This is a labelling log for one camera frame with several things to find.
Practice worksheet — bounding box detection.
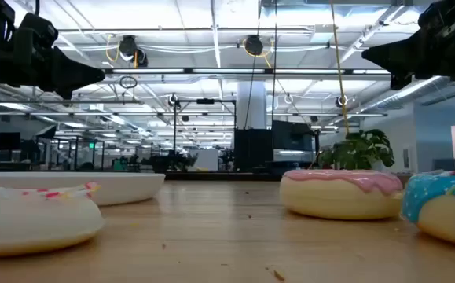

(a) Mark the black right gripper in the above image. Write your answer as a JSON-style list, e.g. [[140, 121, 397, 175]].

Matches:
[[361, 0, 455, 91]]

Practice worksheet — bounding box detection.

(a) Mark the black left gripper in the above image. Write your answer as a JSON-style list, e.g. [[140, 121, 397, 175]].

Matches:
[[0, 13, 107, 101]]

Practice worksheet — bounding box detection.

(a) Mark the small white sprinkled donut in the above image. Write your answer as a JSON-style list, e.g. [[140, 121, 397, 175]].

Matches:
[[0, 182, 105, 259]]

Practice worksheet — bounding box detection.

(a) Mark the large pink glazed donut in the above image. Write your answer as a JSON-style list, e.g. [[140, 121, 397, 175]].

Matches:
[[278, 169, 404, 221]]

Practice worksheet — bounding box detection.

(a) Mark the large blue glazed donut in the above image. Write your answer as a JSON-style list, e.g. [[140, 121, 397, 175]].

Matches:
[[401, 170, 455, 250]]

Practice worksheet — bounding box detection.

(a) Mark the dark computer monitor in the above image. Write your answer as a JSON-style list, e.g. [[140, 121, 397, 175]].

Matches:
[[0, 131, 21, 152]]

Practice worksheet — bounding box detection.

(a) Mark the green potted plant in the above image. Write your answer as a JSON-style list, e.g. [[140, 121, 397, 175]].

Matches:
[[317, 129, 396, 171]]

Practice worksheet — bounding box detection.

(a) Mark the white round plate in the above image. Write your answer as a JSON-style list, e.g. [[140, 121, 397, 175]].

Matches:
[[0, 171, 167, 207]]

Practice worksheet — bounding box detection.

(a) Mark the long ceiling light fixture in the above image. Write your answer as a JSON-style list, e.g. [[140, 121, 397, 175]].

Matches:
[[105, 67, 392, 76]]

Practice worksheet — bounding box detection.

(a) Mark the white building column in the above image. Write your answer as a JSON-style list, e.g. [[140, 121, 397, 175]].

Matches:
[[236, 80, 268, 130]]

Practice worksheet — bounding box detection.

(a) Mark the black cabinet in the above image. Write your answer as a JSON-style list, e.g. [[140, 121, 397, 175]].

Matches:
[[233, 128, 274, 173]]

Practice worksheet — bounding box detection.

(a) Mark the black ceiling cable reel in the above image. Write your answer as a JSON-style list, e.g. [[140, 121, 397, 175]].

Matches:
[[244, 34, 265, 57], [118, 34, 149, 68]]

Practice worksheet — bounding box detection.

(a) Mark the yellow hanging cord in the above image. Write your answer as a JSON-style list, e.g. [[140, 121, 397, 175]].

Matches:
[[330, 0, 351, 135]]

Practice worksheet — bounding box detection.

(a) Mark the black hanging cable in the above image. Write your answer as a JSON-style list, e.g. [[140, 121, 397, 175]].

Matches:
[[272, 0, 279, 130]]

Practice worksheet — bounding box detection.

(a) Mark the dark machine enclosure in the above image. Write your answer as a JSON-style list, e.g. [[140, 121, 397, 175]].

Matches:
[[272, 119, 315, 163]]

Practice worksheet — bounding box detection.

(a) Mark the black metal rig frame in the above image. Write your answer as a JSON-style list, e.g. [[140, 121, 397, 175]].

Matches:
[[173, 98, 237, 158]]

